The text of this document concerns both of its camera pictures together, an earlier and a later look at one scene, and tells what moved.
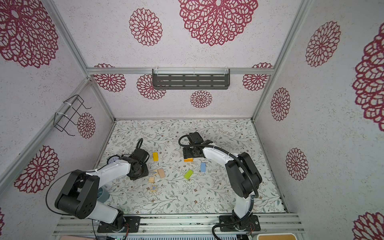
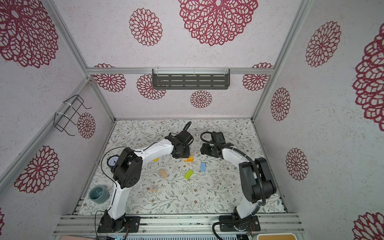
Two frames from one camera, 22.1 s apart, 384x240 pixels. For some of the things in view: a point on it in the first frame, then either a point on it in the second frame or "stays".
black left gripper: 146,172 → 187,154
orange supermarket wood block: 188,160 stays
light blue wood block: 203,167 stays
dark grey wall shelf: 190,79 stays
